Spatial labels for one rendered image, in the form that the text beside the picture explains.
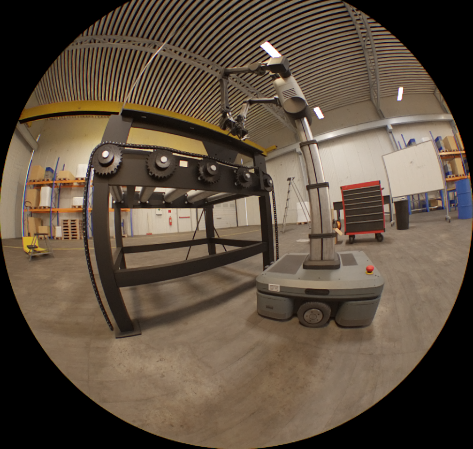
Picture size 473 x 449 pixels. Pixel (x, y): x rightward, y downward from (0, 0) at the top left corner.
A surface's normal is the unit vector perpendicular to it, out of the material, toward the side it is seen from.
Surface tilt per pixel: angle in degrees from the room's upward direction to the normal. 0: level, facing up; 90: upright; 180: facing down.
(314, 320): 90
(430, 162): 90
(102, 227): 90
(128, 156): 90
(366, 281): 45
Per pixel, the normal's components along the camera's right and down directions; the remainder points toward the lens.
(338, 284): -0.47, -0.71
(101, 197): 0.68, -0.10
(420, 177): -0.95, 0.05
